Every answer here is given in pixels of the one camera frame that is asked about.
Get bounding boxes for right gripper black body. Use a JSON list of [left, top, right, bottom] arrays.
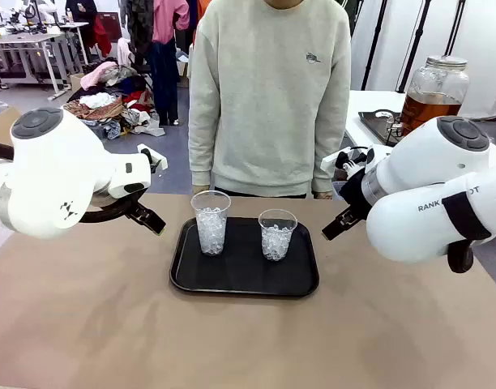
[[339, 169, 373, 219]]

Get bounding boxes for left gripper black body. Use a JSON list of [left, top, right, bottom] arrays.
[[125, 193, 148, 212]]

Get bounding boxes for tall clear plastic cup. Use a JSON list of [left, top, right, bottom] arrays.
[[190, 190, 232, 257]]

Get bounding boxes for clear ice cubes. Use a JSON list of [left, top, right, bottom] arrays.
[[195, 206, 228, 256], [260, 222, 293, 262]]

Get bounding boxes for short clear plastic cup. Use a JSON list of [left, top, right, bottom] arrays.
[[258, 208, 298, 263]]

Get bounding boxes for person's left sleeved forearm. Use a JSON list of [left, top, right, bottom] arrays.
[[311, 109, 352, 195]]

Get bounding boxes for person's right sleeved forearm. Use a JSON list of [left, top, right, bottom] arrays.
[[188, 109, 217, 190]]

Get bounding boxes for small dark tray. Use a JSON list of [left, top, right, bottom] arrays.
[[357, 109, 405, 147]]

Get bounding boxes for person's black trousers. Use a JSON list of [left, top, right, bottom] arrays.
[[214, 187, 309, 199]]

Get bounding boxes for large black serving tray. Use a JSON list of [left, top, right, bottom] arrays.
[[169, 216, 320, 299]]

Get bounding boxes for pile of mixed clothes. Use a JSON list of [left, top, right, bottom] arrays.
[[63, 60, 166, 141]]

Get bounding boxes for dark blue hanging garment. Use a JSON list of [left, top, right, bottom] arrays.
[[148, 40, 180, 126]]

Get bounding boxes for glass tea dispenser jar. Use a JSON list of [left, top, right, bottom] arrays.
[[400, 55, 471, 139]]

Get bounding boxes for person in grey sweatshirt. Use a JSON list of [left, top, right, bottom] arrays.
[[188, 0, 352, 199]]

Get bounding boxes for white cloth on chair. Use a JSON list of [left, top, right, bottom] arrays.
[[117, 37, 132, 68]]

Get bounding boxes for black light stand pole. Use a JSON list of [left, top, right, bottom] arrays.
[[397, 0, 432, 93], [444, 0, 467, 57], [360, 0, 390, 91]]

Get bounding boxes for large cardboard box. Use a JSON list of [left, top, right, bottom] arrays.
[[0, 105, 23, 147]]

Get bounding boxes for red hanging garment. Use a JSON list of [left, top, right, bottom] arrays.
[[92, 14, 113, 58]]

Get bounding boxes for dark patterned hanging garment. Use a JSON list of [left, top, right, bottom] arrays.
[[126, 0, 155, 58]]

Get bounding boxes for person in dark jacket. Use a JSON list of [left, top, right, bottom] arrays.
[[336, 0, 357, 37]]

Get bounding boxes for pink hanging garment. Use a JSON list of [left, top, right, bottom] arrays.
[[152, 0, 191, 45]]

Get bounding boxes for white desk thin legs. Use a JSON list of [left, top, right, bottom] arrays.
[[49, 22, 91, 66]]

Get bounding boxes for person in black top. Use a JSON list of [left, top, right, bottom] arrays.
[[64, 0, 98, 25]]

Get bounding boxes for orange hanging garment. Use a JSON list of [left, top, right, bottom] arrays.
[[192, 0, 211, 45]]

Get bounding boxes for background robot equipment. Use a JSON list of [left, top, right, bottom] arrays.
[[0, 0, 66, 36]]

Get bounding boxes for right arm white wrist camera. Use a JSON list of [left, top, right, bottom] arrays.
[[320, 145, 375, 174]]

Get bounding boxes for arm white wrist camera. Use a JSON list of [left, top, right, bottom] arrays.
[[320, 145, 375, 174], [136, 143, 169, 173]]

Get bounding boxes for left arm white wrist camera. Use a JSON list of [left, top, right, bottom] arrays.
[[136, 143, 169, 173]]

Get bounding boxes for white desk grey frame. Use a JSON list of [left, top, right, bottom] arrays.
[[0, 32, 69, 100]]

